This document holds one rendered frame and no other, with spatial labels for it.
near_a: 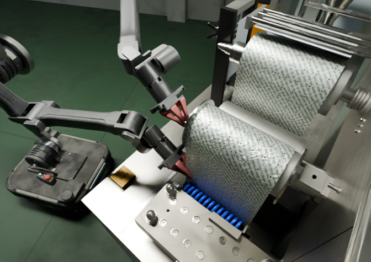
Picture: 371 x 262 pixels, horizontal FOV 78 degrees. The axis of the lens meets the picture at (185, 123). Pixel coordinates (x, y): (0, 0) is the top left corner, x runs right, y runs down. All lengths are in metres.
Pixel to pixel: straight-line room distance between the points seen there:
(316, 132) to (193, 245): 0.78
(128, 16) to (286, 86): 0.50
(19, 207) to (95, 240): 0.68
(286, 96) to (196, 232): 0.45
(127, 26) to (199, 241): 0.65
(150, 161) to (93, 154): 0.99
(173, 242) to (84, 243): 1.25
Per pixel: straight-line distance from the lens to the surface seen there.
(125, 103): 2.57
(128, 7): 0.82
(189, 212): 0.74
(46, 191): 1.89
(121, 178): 0.93
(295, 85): 0.64
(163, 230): 0.72
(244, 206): 0.67
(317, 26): 0.72
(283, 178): 0.53
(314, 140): 1.18
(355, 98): 0.69
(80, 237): 1.93
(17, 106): 0.98
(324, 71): 0.64
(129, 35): 0.71
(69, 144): 2.05
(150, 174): 0.95
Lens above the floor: 1.72
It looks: 49 degrees down
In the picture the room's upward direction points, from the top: straight up
